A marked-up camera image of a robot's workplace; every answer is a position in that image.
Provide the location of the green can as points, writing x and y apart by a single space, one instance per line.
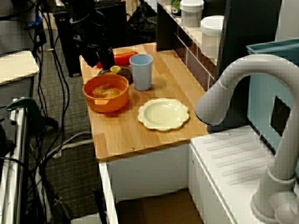
176 8

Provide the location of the large white lidded jar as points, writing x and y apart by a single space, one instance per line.
211 35

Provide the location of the grey toy faucet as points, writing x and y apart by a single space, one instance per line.
257 67

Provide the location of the small white lidded jar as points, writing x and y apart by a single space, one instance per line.
191 12

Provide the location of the brown glass lid yellow knob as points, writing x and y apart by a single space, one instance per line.
126 73

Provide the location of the black computer tower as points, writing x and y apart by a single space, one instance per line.
67 46

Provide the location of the aluminium profile frame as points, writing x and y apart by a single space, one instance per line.
19 163

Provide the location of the orange toy pot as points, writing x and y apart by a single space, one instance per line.
105 105

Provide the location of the cream scalloped plate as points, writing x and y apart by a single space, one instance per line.
163 114

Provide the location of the teal plastic bin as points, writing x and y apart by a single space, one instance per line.
261 98

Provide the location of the dark grey shelf post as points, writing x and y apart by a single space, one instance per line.
165 28
247 28

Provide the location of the light blue plastic cup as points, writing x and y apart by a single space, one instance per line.
141 74

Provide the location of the white side table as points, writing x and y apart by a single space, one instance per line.
16 67

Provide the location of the red toy sausage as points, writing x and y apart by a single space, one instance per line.
122 58

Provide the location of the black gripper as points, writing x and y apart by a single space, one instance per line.
92 43

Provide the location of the white toy kitchen cabinet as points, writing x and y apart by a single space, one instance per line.
149 170

